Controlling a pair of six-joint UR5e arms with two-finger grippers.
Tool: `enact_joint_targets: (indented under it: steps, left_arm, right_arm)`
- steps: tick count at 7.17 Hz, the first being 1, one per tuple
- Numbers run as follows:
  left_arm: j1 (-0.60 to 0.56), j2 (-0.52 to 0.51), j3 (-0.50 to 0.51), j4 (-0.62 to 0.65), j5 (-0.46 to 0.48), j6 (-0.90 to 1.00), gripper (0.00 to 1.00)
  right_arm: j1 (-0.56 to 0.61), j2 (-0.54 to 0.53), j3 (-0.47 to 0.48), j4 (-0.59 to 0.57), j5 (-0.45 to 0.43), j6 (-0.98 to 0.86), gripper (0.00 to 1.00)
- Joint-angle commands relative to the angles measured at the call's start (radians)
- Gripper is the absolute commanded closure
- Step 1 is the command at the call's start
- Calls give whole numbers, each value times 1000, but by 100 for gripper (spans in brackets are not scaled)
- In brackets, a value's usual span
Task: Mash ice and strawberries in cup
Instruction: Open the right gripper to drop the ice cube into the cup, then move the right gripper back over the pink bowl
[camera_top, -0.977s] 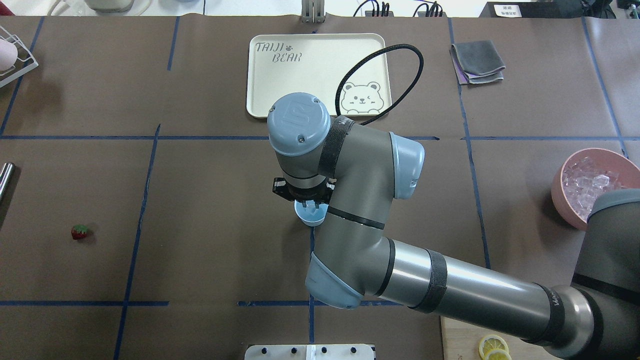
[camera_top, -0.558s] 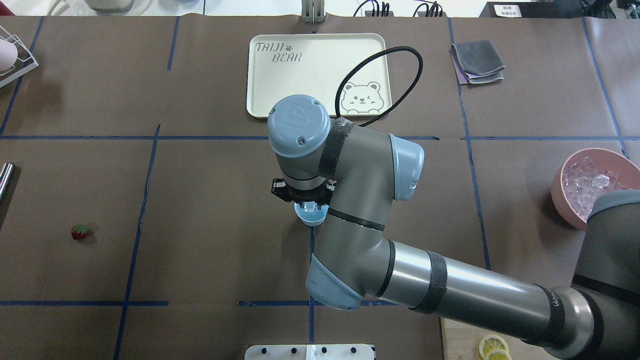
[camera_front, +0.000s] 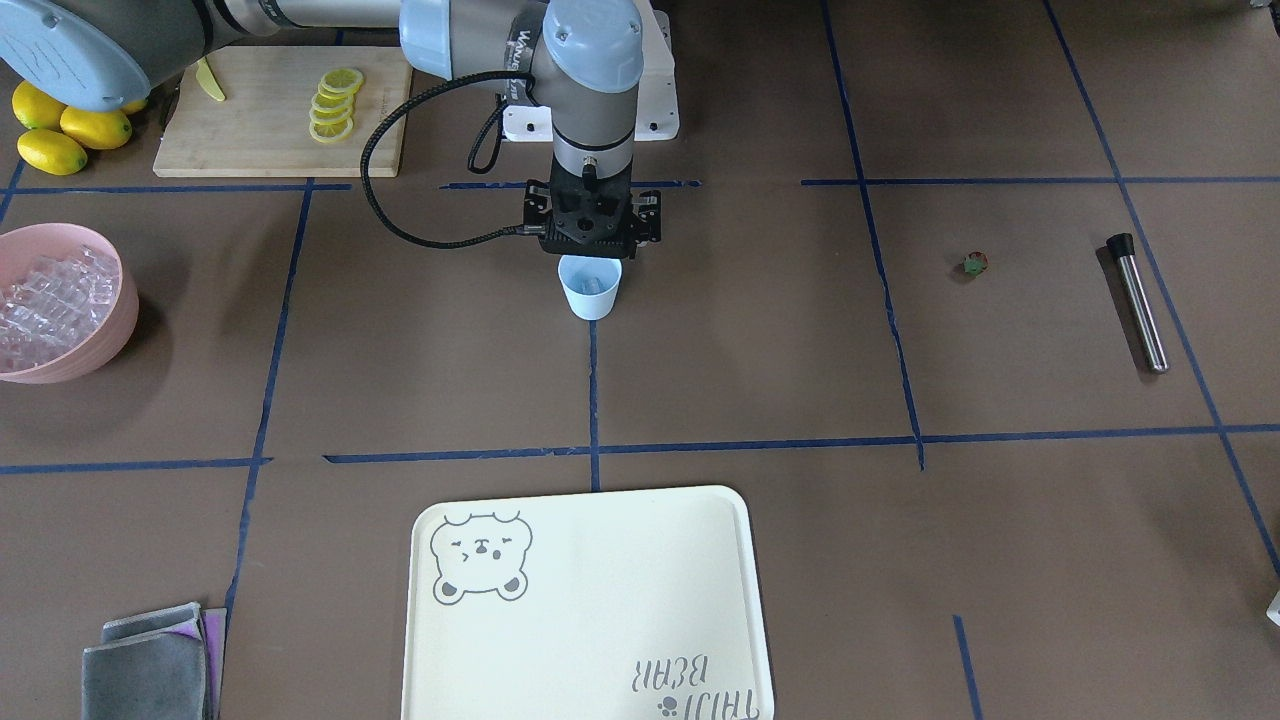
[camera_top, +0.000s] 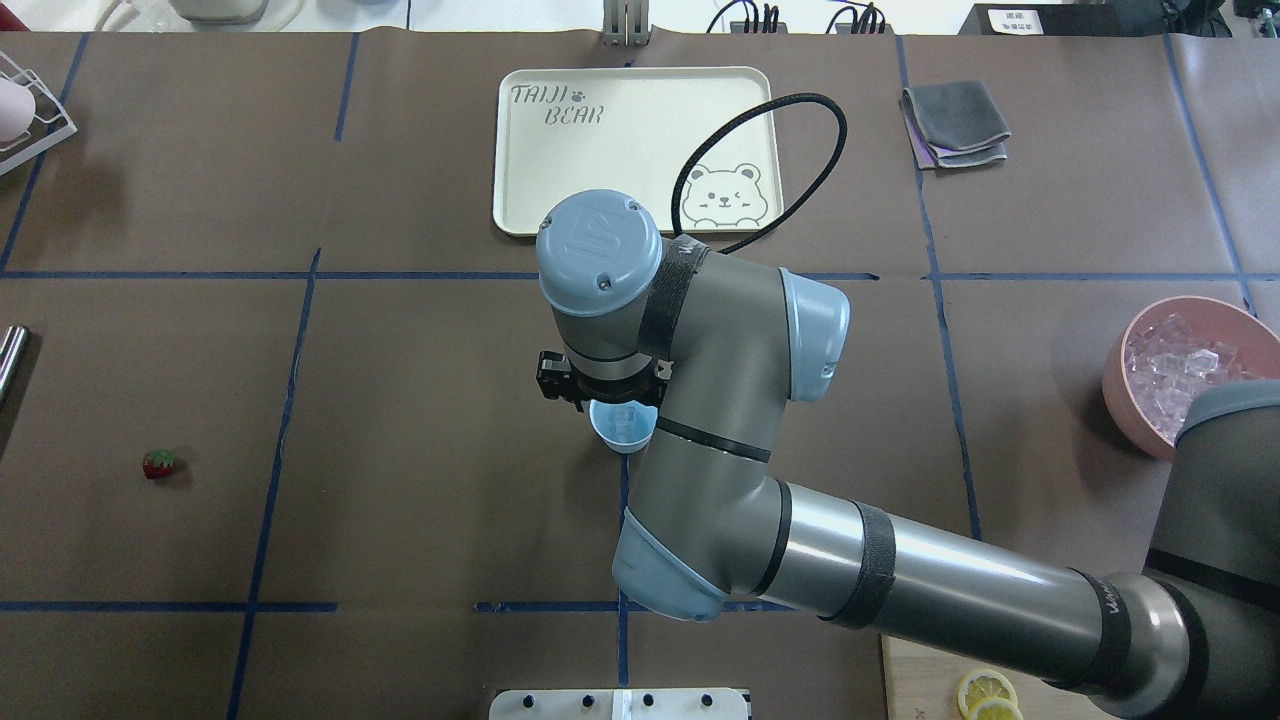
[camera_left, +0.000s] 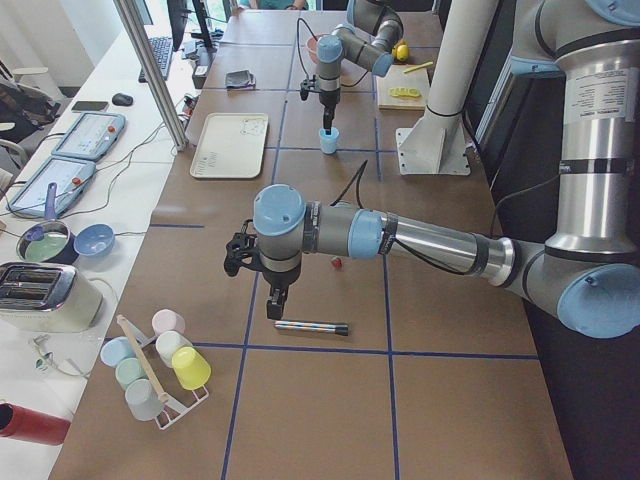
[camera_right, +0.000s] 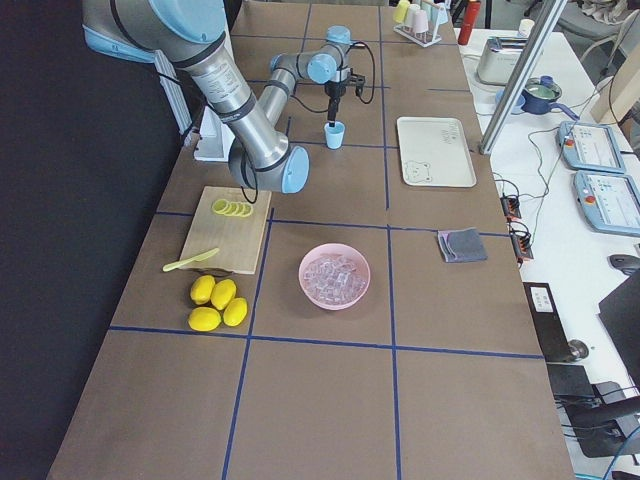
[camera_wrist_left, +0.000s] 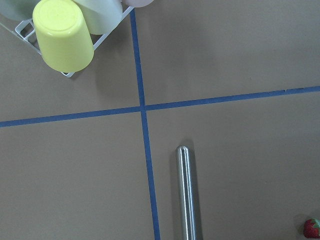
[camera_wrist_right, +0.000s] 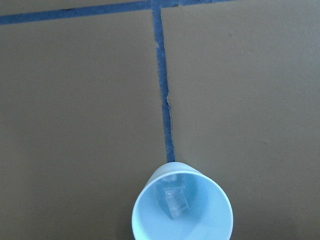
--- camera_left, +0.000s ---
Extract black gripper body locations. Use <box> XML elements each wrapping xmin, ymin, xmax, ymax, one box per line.
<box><xmin>320</xmin><ymin>91</ymin><xmax>337</xmax><ymax>116</ymax></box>
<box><xmin>267</xmin><ymin>283</ymin><xmax>289</xmax><ymax>307</ymax></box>

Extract light blue plastic cup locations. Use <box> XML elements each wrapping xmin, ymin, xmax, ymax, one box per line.
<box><xmin>318</xmin><ymin>127</ymin><xmax>340</xmax><ymax>155</ymax></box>

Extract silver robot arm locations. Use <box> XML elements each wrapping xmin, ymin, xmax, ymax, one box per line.
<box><xmin>316</xmin><ymin>0</ymin><xmax>404</xmax><ymax>134</ymax></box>
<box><xmin>248</xmin><ymin>1</ymin><xmax>639</xmax><ymax>338</ymax></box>

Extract pink bowl of ice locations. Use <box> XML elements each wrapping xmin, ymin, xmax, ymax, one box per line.
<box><xmin>306</xmin><ymin>34</ymin><xmax>322</xmax><ymax>64</ymax></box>

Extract yellow cup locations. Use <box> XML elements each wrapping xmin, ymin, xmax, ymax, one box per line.
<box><xmin>172</xmin><ymin>346</ymin><xmax>212</xmax><ymax>391</ymax></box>

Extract pink cup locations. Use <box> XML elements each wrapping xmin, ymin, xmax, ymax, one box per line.
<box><xmin>151</xmin><ymin>309</ymin><xmax>186</xmax><ymax>336</ymax></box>

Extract white cup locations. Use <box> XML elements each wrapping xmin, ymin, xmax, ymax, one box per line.
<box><xmin>155</xmin><ymin>330</ymin><xmax>193</xmax><ymax>369</ymax></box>

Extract white cup rack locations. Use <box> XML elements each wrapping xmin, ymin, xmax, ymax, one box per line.
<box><xmin>115</xmin><ymin>313</ymin><xmax>210</xmax><ymax>432</ymax></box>

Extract green cup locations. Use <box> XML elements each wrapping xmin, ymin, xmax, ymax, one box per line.
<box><xmin>115</xmin><ymin>357</ymin><xmax>147</xmax><ymax>391</ymax></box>

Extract grey cup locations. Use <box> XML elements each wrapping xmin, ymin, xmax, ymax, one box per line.
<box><xmin>125</xmin><ymin>378</ymin><xmax>164</xmax><ymax>421</ymax></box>

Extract light blue rack cup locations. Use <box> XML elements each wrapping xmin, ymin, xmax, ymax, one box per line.
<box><xmin>100</xmin><ymin>336</ymin><xmax>135</xmax><ymax>368</ymax></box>

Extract steel muddler black tip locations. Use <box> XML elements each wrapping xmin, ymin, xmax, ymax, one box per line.
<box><xmin>274</xmin><ymin>320</ymin><xmax>349</xmax><ymax>336</ymax></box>

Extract wooden cutting board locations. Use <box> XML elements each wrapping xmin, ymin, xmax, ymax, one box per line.
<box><xmin>376</xmin><ymin>65</ymin><xmax>430</xmax><ymax>111</ymax></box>

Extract yellow lemon slices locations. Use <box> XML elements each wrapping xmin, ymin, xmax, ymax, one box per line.
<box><xmin>388</xmin><ymin>86</ymin><xmax>422</xmax><ymax>99</ymax></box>

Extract grey folded cloth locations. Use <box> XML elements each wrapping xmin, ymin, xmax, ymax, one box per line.
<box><xmin>225</xmin><ymin>70</ymin><xmax>256</xmax><ymax>90</ymax></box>

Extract yellow plastic knife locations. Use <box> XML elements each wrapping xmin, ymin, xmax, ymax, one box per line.
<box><xmin>402</xmin><ymin>61</ymin><xmax>434</xmax><ymax>74</ymax></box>

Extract cream bear tray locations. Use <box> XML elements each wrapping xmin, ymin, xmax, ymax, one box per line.
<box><xmin>190</xmin><ymin>113</ymin><xmax>268</xmax><ymax>179</ymax></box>

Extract black keyboard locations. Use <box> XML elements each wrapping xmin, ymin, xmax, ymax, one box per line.
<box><xmin>148</xmin><ymin>36</ymin><xmax>173</xmax><ymax>80</ymax></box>

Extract blue bowl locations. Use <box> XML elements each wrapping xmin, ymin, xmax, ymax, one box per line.
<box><xmin>74</xmin><ymin>224</ymin><xmax>115</xmax><ymax>257</ymax></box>

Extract computer mouse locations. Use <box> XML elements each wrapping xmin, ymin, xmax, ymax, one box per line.
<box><xmin>111</xmin><ymin>93</ymin><xmax>134</xmax><ymax>107</ymax></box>

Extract blue saucepan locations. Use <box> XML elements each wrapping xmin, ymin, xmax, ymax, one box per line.
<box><xmin>16</xmin><ymin>182</ymin><xmax>79</xmax><ymax>265</ymax></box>

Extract lower teach pendant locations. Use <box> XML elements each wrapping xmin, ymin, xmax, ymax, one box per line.
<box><xmin>7</xmin><ymin>156</ymin><xmax>96</xmax><ymax>218</ymax></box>

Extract teach pendant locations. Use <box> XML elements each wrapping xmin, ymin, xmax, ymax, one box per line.
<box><xmin>7</xmin><ymin>156</ymin><xmax>96</xmax><ymax>218</ymax></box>
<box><xmin>51</xmin><ymin>112</ymin><xmax>126</xmax><ymax>162</ymax></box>

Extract upper teach pendant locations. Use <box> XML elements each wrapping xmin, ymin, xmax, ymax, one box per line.
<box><xmin>51</xmin><ymin>112</ymin><xmax>126</xmax><ymax>162</ymax></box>

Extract cream toaster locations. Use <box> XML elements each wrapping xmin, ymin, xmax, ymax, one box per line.
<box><xmin>1</xmin><ymin>262</ymin><xmax>102</xmax><ymax>333</ymax></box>

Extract black smartphone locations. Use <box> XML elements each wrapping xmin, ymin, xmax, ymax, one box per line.
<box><xmin>71</xmin><ymin>100</ymin><xmax>110</xmax><ymax>113</ymax></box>

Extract red bottle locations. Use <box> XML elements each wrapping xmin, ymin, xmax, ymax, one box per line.
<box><xmin>1</xmin><ymin>402</ymin><xmax>71</xmax><ymax>446</ymax></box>

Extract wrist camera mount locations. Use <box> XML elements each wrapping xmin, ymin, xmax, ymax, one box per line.
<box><xmin>299</xmin><ymin>75</ymin><xmax>319</xmax><ymax>101</ymax></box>
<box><xmin>224</xmin><ymin>219</ymin><xmax>263</xmax><ymax>277</ymax></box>

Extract camera cable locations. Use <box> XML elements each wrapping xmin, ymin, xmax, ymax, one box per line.
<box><xmin>295</xmin><ymin>16</ymin><xmax>371</xmax><ymax>88</ymax></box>

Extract aluminium frame post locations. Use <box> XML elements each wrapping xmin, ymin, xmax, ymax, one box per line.
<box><xmin>114</xmin><ymin>0</ymin><xmax>188</xmax><ymax>151</ymax></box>

